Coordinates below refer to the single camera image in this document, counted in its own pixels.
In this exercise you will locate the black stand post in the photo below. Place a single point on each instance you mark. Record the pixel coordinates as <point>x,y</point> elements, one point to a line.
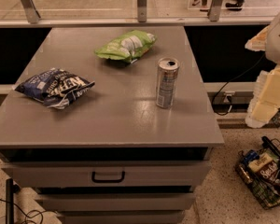
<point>10,203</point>

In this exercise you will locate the brown snack bag in basket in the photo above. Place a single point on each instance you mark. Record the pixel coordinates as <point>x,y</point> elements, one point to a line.
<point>266,168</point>

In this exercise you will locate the metal railing frame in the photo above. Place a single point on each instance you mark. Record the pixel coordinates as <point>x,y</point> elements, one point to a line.
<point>52,13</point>

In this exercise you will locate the green rice chip bag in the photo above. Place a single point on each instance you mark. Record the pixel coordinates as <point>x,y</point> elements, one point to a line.
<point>128,47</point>

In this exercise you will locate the blue chip bag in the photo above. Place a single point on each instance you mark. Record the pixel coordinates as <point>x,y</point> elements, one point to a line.
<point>55,88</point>

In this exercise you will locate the silver drink can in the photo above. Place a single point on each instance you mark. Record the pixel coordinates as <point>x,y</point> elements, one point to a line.
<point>167,74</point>

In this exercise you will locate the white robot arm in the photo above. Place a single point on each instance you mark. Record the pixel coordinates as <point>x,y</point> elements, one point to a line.
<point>272,48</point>

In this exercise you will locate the black wire basket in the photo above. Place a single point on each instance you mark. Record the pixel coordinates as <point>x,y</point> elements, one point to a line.
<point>266,194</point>

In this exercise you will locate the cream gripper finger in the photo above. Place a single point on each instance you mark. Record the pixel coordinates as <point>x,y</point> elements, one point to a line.
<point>266,99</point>
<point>258,42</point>

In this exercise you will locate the black drawer handle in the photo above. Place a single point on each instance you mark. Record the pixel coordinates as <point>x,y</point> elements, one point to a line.
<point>107,178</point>

